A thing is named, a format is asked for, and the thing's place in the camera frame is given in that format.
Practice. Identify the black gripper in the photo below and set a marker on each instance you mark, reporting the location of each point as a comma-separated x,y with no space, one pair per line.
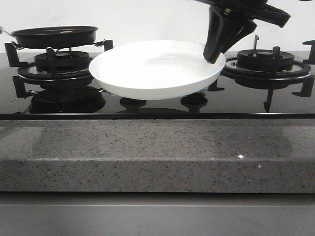
224,26

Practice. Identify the white plate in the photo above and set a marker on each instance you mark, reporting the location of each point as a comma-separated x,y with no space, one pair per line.
155,70

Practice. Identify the black frying pan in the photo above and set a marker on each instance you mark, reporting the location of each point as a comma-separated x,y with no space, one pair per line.
41,38

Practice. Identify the right black gas burner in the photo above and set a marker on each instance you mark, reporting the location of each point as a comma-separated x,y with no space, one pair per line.
263,60

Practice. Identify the black gas burner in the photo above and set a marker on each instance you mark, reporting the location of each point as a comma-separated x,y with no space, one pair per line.
64,61
263,60

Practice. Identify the left black gas burner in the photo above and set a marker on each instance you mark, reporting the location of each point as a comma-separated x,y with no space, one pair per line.
64,61

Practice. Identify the black glass cooktop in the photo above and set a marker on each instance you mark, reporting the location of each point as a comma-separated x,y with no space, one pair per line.
92,102

